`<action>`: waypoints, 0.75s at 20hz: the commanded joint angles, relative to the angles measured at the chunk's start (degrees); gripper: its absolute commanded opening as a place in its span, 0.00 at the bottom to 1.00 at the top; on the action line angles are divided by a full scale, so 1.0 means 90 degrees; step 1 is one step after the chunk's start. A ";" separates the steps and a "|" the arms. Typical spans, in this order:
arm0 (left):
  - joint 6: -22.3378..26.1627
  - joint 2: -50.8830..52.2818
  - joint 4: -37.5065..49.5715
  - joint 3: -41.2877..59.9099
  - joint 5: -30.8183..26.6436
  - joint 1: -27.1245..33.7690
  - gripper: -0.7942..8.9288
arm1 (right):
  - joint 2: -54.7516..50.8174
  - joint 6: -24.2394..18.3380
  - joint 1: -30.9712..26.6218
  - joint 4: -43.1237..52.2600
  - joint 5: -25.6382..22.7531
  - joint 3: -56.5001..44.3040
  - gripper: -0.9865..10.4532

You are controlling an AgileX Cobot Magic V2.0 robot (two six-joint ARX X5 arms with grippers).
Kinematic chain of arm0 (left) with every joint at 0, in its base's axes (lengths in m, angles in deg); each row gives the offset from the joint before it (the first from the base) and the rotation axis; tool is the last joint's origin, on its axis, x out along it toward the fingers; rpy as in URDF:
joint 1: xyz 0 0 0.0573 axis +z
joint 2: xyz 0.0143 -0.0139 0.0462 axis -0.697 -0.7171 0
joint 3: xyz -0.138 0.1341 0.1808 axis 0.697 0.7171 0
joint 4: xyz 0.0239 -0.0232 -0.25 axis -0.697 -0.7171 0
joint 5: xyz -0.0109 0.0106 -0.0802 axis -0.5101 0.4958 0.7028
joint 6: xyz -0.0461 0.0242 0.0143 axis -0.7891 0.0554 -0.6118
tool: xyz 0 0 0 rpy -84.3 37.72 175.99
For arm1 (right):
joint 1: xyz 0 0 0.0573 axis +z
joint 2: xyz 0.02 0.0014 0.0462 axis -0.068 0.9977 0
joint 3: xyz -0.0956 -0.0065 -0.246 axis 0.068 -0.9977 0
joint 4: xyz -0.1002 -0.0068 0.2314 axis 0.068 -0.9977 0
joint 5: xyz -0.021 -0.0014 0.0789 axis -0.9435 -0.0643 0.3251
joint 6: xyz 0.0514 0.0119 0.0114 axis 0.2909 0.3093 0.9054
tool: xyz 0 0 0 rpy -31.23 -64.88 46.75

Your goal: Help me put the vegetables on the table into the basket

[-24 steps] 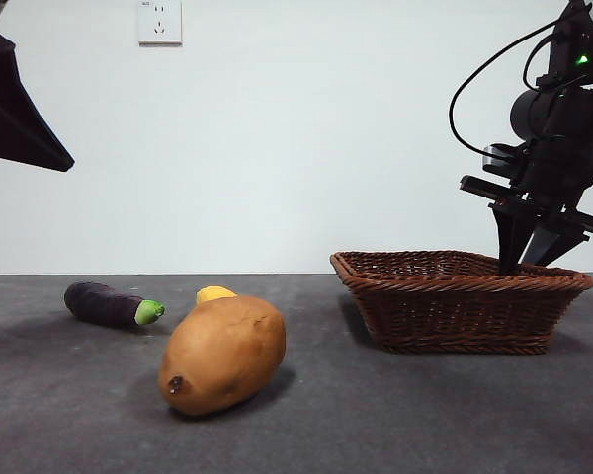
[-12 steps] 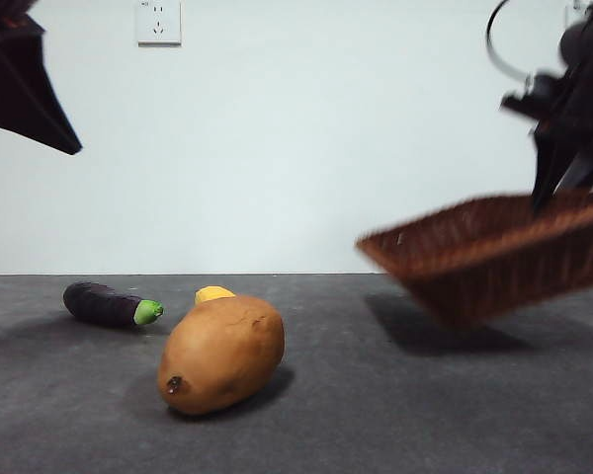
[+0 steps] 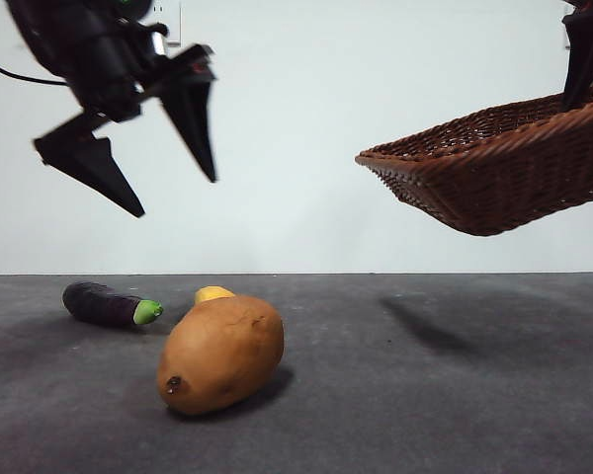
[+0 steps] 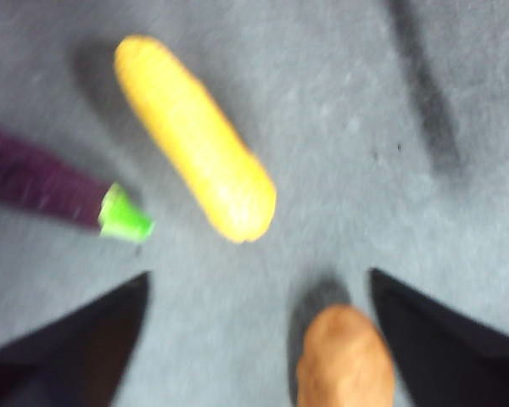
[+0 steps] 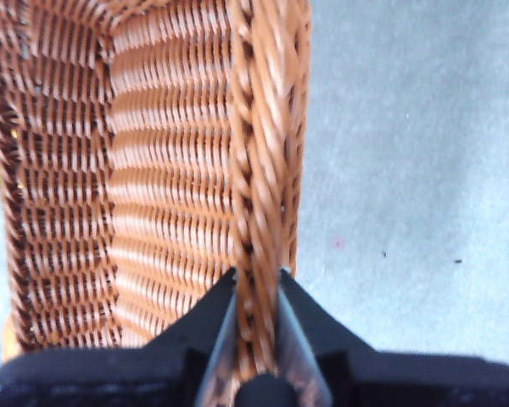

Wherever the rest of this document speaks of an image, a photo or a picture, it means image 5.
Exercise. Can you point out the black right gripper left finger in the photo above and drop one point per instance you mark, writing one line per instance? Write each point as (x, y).
(110, 381)

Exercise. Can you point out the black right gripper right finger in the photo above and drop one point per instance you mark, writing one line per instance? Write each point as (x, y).
(407, 381)

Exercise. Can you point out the brown woven wicker basket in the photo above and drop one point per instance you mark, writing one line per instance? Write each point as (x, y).
(165, 169)

